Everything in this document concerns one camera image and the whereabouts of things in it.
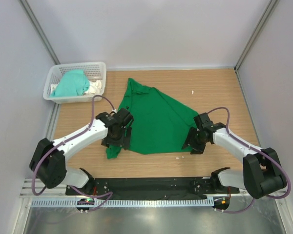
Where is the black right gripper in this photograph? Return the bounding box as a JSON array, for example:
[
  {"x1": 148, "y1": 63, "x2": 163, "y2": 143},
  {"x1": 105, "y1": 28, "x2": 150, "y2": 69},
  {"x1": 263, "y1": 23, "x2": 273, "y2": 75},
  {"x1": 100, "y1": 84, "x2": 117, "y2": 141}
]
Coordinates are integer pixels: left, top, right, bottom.
[{"x1": 182, "y1": 126, "x2": 209, "y2": 155}]

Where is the green t shirt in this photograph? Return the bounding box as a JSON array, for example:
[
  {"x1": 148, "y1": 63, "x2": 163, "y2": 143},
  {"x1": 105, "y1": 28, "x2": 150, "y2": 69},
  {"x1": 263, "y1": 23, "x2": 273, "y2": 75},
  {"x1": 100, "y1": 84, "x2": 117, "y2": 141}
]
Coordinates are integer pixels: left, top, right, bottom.
[{"x1": 119, "y1": 78, "x2": 198, "y2": 155}]

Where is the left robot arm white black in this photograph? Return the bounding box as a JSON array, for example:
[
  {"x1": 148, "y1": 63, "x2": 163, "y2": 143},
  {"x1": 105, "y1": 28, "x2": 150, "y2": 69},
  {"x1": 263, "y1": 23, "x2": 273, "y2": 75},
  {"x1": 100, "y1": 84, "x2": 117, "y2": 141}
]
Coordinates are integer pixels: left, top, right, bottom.
[{"x1": 29, "y1": 108, "x2": 134, "y2": 195}]

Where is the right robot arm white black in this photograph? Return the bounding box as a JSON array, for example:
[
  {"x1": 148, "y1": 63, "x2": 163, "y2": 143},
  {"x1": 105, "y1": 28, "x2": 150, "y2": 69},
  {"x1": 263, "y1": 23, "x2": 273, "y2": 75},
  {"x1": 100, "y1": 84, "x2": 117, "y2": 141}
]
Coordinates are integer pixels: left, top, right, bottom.
[{"x1": 182, "y1": 113, "x2": 288, "y2": 199}]

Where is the white t shirt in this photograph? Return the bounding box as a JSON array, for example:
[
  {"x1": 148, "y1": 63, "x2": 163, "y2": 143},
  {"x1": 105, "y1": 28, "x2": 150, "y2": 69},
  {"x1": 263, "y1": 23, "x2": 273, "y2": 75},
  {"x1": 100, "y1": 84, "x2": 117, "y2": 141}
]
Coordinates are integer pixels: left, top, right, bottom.
[{"x1": 50, "y1": 79, "x2": 103, "y2": 96}]

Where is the teal t shirt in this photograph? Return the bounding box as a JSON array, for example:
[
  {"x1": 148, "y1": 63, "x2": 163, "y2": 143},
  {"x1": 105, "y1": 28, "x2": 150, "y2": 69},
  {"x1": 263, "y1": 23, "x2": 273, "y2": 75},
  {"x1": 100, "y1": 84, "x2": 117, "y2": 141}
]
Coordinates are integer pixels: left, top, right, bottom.
[{"x1": 50, "y1": 70, "x2": 89, "y2": 98}]

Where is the white plastic basket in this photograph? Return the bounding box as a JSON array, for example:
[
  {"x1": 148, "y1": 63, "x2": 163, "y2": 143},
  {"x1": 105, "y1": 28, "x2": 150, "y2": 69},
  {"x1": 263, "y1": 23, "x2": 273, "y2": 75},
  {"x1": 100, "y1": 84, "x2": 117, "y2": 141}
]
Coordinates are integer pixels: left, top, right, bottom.
[{"x1": 43, "y1": 62, "x2": 106, "y2": 104}]

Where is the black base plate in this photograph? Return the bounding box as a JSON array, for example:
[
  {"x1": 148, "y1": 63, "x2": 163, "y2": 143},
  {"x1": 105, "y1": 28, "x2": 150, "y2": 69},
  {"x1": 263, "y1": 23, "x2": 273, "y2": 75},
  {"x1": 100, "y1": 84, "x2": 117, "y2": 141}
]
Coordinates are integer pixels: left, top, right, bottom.
[{"x1": 65, "y1": 176, "x2": 240, "y2": 201}]

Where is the white slotted cable duct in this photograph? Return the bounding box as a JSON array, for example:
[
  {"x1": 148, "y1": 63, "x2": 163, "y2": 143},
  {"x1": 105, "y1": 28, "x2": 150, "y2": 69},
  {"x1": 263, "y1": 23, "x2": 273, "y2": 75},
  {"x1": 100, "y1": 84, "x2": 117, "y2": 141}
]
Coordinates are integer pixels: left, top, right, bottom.
[{"x1": 31, "y1": 197, "x2": 214, "y2": 208}]

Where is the aluminium frame rail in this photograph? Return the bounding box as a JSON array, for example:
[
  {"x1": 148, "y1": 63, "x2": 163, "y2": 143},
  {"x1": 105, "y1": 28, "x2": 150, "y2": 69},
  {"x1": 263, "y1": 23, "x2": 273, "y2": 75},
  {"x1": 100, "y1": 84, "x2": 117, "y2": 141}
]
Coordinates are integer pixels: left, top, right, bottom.
[{"x1": 19, "y1": 175, "x2": 288, "y2": 198}]

